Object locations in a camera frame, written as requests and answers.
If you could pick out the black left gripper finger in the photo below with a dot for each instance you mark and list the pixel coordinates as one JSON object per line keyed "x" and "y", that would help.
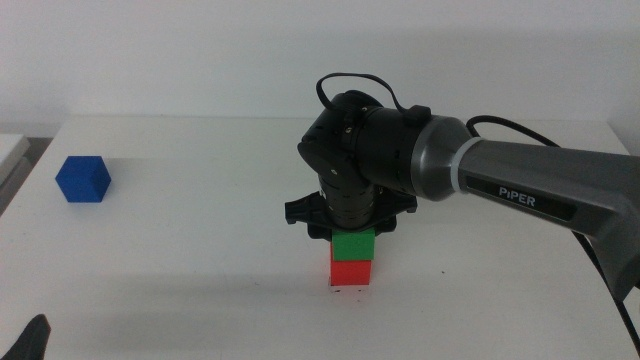
{"x": 30, "y": 342}

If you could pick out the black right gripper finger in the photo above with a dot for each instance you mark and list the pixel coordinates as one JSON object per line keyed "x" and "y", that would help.
{"x": 386, "y": 226}
{"x": 320, "y": 232}

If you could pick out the green cube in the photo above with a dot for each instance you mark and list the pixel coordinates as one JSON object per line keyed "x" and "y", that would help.
{"x": 353, "y": 244}

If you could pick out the red cube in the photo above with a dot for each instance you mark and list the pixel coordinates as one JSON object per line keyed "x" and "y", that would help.
{"x": 350, "y": 272}

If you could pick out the blue cube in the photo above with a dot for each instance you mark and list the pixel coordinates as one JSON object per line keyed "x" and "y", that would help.
{"x": 82, "y": 180}

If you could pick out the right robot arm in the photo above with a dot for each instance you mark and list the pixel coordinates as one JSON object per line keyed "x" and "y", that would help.
{"x": 525, "y": 170}

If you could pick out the white side table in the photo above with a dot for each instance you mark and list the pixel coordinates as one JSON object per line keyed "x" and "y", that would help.
{"x": 10, "y": 149}

